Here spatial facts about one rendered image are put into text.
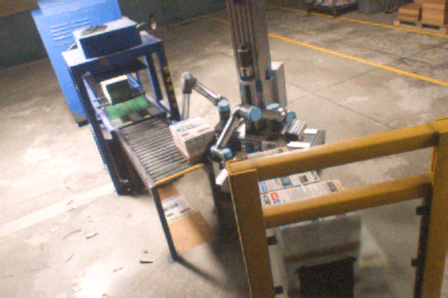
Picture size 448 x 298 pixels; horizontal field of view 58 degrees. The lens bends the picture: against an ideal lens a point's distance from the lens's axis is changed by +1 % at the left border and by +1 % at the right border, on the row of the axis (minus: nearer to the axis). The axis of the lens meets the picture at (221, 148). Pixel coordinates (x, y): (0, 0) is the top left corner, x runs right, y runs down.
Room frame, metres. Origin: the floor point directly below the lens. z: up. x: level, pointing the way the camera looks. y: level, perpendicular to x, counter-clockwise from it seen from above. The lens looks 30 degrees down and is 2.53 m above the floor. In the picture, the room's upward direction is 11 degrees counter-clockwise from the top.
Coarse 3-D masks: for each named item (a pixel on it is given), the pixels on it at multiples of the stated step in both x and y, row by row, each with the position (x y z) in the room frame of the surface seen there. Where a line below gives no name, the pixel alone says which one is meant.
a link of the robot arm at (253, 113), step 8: (240, 112) 2.86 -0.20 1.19; (248, 112) 2.80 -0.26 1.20; (256, 112) 2.80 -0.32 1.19; (264, 112) 2.88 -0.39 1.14; (272, 112) 2.93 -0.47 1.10; (280, 112) 2.99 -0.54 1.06; (288, 112) 3.00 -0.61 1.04; (256, 120) 2.79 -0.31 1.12; (280, 120) 2.98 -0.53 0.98; (288, 120) 2.98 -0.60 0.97
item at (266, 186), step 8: (288, 176) 2.05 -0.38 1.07; (296, 176) 2.03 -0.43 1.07; (304, 176) 2.02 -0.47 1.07; (312, 176) 2.00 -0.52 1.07; (264, 184) 2.01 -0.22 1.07; (272, 184) 2.00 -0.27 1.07; (280, 184) 1.98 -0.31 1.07; (288, 184) 1.97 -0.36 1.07; (296, 184) 1.95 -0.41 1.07; (264, 192) 1.94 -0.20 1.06
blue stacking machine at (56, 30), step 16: (48, 0) 6.77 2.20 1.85; (64, 0) 6.39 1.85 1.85; (80, 0) 6.27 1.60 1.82; (96, 0) 6.35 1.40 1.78; (112, 0) 6.34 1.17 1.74; (32, 16) 6.24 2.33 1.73; (48, 16) 6.01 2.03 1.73; (64, 16) 6.07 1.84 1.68; (80, 16) 6.15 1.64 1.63; (96, 16) 6.23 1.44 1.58; (112, 16) 6.31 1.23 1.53; (48, 32) 5.97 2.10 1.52; (64, 32) 6.04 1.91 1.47; (48, 48) 5.95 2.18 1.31; (64, 48) 6.02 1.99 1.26; (64, 64) 6.00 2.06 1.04; (64, 80) 5.97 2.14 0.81; (80, 112) 5.98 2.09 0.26; (96, 112) 6.06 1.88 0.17
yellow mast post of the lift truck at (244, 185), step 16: (240, 160) 1.09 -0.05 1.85; (240, 176) 1.01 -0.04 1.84; (256, 176) 1.01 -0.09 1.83; (240, 192) 1.01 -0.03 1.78; (256, 192) 1.01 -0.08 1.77; (240, 208) 1.01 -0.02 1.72; (256, 208) 1.01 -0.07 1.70; (240, 224) 1.01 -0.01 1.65; (256, 224) 1.01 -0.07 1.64; (240, 240) 1.06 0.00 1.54; (256, 240) 1.01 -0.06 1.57; (256, 256) 1.01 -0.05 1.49; (256, 272) 1.01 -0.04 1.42; (256, 288) 1.01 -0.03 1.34; (272, 288) 1.01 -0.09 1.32
